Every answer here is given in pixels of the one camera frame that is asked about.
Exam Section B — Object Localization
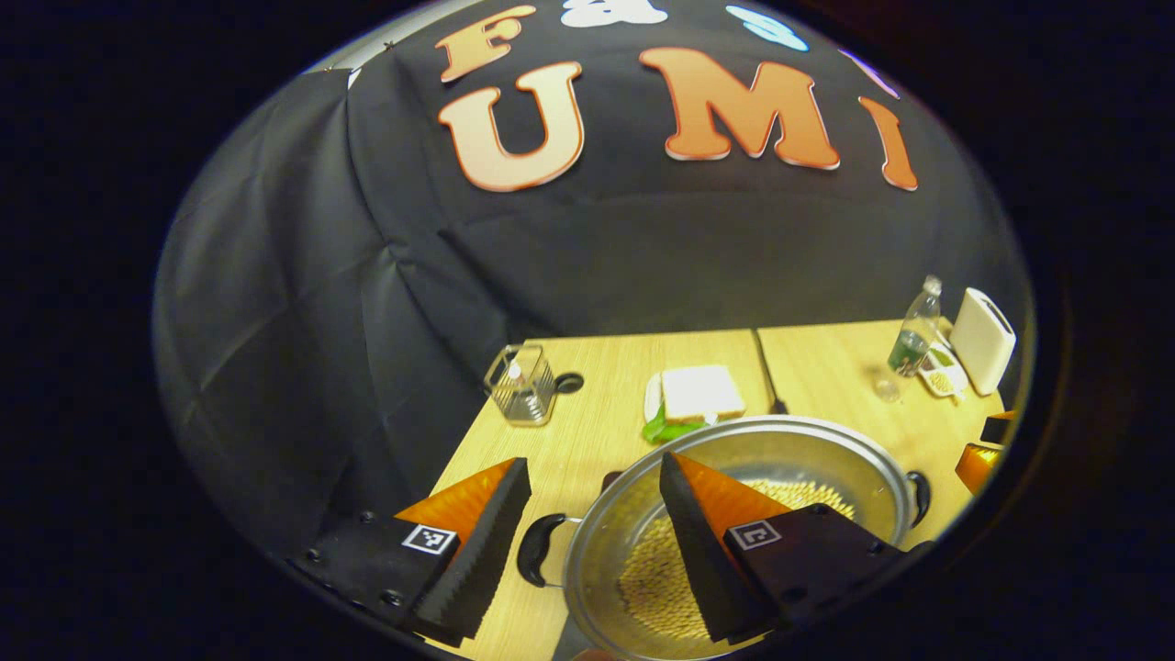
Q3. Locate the white toaster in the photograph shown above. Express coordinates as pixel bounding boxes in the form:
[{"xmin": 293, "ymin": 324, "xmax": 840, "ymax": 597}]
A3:
[{"xmin": 948, "ymin": 287, "xmax": 1018, "ymax": 398}]

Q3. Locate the pile of soybeans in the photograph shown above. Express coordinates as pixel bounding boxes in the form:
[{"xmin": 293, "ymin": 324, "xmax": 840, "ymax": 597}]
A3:
[{"xmin": 617, "ymin": 479, "xmax": 856, "ymax": 642}]

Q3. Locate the black cable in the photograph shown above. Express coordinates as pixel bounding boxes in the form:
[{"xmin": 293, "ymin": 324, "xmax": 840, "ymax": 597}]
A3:
[{"xmin": 753, "ymin": 328, "xmax": 790, "ymax": 416}]

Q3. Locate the white divided dish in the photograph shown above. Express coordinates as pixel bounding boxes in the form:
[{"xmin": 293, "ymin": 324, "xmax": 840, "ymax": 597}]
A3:
[{"xmin": 918, "ymin": 344, "xmax": 970, "ymax": 400}]

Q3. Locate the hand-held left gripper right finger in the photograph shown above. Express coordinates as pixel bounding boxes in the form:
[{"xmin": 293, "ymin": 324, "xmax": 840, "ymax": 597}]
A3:
[{"xmin": 657, "ymin": 449, "xmax": 934, "ymax": 645}]

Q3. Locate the stainless steel pot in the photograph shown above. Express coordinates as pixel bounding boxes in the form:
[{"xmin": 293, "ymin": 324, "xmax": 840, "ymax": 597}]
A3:
[{"xmin": 517, "ymin": 415, "xmax": 933, "ymax": 661}]

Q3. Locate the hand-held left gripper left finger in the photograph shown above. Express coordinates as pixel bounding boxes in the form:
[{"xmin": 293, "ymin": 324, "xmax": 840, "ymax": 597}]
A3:
[{"xmin": 292, "ymin": 456, "xmax": 533, "ymax": 649}]

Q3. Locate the sandwich with lettuce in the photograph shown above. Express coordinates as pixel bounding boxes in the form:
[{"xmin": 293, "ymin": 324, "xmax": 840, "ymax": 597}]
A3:
[{"xmin": 643, "ymin": 365, "xmax": 747, "ymax": 446}]

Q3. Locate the clear plastic water bottle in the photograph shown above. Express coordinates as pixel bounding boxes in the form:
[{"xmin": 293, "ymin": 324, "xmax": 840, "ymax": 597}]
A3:
[{"xmin": 887, "ymin": 275, "xmax": 945, "ymax": 379}]

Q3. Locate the wire basket with handle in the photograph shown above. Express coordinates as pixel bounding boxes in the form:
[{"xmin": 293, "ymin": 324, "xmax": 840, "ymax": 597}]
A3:
[{"xmin": 484, "ymin": 344, "xmax": 586, "ymax": 429}]

